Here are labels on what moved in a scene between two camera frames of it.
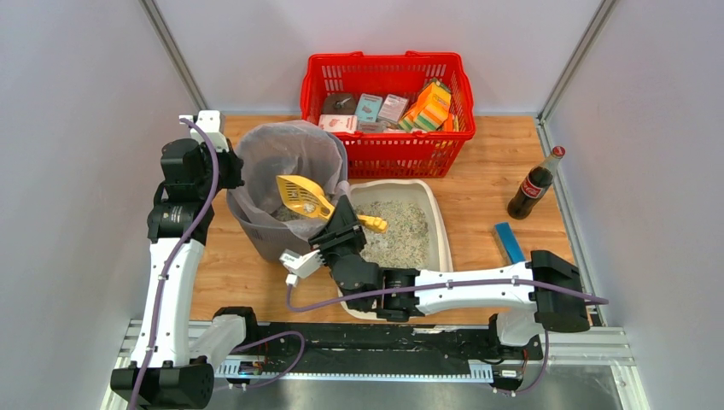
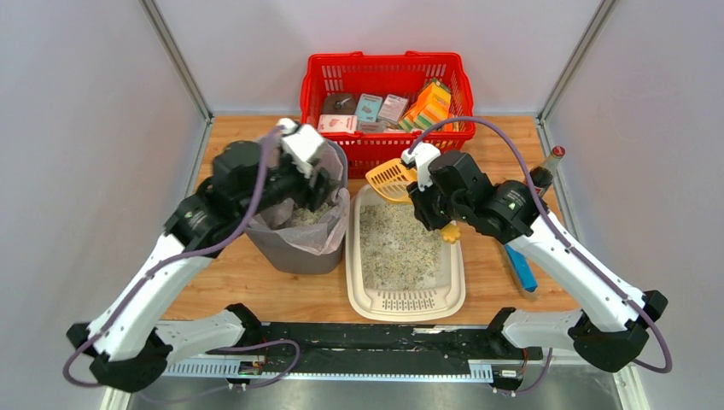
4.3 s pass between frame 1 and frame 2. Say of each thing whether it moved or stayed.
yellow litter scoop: moved
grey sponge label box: stayed
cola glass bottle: stayed
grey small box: stayed
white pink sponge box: stayed
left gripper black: moved
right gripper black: moved
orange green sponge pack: stayed
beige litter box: stayed
